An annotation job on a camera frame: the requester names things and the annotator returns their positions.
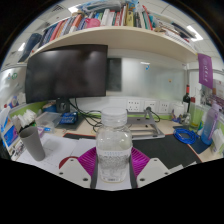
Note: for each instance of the purple hanging banner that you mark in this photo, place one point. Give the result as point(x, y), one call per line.
point(205, 70)

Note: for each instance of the white paper sheets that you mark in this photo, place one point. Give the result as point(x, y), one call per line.
point(56, 148)

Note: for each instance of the silver metal laptop stand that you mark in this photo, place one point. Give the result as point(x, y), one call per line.
point(146, 131)

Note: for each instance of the white wall power outlet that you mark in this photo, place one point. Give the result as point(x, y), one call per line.
point(134, 105)
point(150, 105)
point(164, 107)

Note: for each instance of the clear plastic water bottle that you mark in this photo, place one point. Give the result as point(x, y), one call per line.
point(114, 143)

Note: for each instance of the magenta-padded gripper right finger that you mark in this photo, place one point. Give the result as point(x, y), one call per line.
point(155, 170)

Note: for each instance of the pile of white tissues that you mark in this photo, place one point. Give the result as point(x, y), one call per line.
point(26, 118)

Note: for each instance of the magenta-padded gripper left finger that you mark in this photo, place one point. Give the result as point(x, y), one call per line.
point(71, 170)

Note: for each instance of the flat round red coaster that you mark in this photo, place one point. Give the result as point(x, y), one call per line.
point(65, 162)

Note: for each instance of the dark wine bottle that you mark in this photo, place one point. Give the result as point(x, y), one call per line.
point(186, 98)

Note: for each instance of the black computer monitor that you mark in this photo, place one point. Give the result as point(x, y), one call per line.
point(66, 73)

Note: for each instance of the blue purple drink bottle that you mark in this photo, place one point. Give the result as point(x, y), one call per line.
point(209, 128)

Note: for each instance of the blue tissue box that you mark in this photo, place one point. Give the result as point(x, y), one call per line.
point(10, 136)

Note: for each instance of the white jar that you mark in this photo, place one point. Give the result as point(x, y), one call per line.
point(178, 109)

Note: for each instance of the blue snack pack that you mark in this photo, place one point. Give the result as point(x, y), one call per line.
point(68, 118)

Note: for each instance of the clear plastic box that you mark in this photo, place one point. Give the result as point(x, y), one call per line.
point(48, 120)

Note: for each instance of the black desk mat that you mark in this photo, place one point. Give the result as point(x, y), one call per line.
point(163, 150)

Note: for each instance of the grey paper cup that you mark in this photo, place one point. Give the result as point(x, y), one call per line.
point(32, 143)

